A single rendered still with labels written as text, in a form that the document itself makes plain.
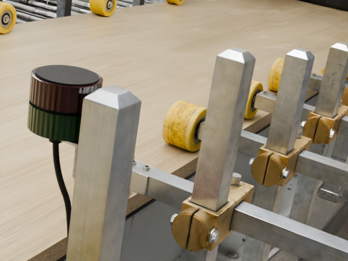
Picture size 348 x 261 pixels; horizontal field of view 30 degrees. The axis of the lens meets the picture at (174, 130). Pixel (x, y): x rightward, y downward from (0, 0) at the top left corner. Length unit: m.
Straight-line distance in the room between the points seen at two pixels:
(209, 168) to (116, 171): 0.25
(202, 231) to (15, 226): 0.24
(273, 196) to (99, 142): 0.55
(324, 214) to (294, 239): 0.68
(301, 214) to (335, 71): 0.29
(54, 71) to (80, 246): 0.15
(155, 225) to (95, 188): 0.66
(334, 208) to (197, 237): 0.78
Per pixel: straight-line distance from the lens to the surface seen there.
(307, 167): 1.05
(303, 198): 1.30
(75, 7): 2.67
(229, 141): 0.76
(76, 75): 0.55
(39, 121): 0.55
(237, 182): 0.87
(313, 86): 1.55
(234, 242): 1.45
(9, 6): 1.75
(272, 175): 1.00
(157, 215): 1.20
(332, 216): 1.49
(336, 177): 1.04
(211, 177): 0.78
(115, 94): 0.52
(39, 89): 0.54
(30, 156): 1.04
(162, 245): 1.27
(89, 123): 0.53
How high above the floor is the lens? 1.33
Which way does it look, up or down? 21 degrees down
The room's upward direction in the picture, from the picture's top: 9 degrees clockwise
